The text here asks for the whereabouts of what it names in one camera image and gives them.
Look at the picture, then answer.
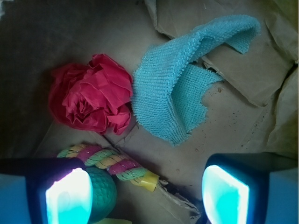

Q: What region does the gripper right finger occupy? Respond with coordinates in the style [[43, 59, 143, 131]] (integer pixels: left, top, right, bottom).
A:
[[202, 153, 299, 224]]

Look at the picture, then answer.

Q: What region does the brown paper bag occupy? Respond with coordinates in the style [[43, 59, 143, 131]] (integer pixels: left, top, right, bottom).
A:
[[0, 0, 299, 224]]

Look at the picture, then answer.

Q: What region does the red crumpled paper ball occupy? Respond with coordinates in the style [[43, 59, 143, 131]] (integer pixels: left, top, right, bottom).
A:
[[49, 54, 133, 135]]

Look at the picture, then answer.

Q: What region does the green rubber ball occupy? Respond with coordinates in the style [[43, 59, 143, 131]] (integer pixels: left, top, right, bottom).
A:
[[86, 168, 117, 224]]

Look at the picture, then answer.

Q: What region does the light blue cloth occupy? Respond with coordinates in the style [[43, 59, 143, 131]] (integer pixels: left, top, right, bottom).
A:
[[131, 15, 260, 146]]

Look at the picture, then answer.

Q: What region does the multicoloured rope toy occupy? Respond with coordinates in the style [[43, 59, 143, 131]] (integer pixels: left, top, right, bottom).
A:
[[57, 144, 159, 192]]

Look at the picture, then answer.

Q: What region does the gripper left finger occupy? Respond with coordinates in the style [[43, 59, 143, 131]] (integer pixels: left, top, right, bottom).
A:
[[0, 158, 93, 224]]

